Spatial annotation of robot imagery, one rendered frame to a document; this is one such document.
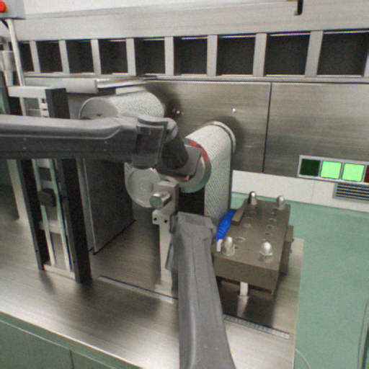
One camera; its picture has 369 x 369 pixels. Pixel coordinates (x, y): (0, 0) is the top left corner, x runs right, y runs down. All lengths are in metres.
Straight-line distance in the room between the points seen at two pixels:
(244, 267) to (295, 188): 2.81
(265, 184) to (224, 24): 2.72
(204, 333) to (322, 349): 1.75
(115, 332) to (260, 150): 0.69
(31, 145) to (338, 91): 0.83
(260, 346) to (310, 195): 2.91
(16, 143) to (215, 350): 0.32
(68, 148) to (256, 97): 0.71
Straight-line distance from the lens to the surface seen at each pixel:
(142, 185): 0.86
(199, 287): 0.42
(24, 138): 0.42
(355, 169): 1.05
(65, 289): 0.97
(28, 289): 1.01
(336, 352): 2.11
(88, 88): 0.85
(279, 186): 3.58
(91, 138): 0.45
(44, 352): 1.02
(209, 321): 0.38
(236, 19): 1.05
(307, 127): 1.02
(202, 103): 1.07
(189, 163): 0.64
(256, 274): 0.81
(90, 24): 1.29
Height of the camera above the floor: 1.49
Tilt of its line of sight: 21 degrees down
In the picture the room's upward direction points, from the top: straight up
